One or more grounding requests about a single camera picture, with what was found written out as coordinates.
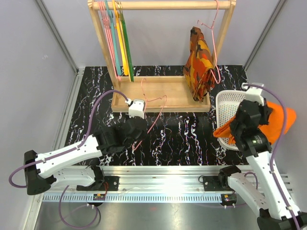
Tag pink wire hanger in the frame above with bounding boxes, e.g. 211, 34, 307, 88
131, 78, 168, 151
197, 0, 221, 84

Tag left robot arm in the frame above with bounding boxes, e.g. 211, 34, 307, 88
24, 116, 147, 196

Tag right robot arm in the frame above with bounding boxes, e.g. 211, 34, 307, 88
214, 99, 307, 230

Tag camouflage orange trousers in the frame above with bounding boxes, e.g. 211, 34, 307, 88
183, 26, 215, 102

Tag green plastic hanger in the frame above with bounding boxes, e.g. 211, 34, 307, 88
118, 1, 134, 82

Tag yellow plastic hanger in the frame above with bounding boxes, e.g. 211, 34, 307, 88
112, 0, 130, 77

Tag teal plastic hanger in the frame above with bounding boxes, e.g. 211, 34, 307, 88
105, 0, 122, 80

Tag white plastic basket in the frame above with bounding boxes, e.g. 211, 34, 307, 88
215, 90, 255, 152

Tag black marble mat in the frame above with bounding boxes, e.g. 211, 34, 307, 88
65, 65, 248, 166

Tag wooden clothes rack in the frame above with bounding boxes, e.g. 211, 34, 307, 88
88, 0, 236, 113

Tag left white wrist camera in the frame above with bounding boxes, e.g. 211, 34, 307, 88
125, 98, 146, 119

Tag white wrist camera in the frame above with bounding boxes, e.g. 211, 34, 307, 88
241, 83, 265, 106
125, 98, 146, 119

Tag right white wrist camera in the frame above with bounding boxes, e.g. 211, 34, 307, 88
241, 83, 265, 106

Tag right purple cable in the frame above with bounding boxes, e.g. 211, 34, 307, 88
244, 83, 303, 230

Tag purple cable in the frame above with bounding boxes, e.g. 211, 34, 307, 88
8, 89, 131, 189
244, 83, 303, 230

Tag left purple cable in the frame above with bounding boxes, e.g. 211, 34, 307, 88
8, 89, 131, 189

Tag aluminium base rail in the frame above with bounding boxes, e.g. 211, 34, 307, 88
32, 164, 291, 204

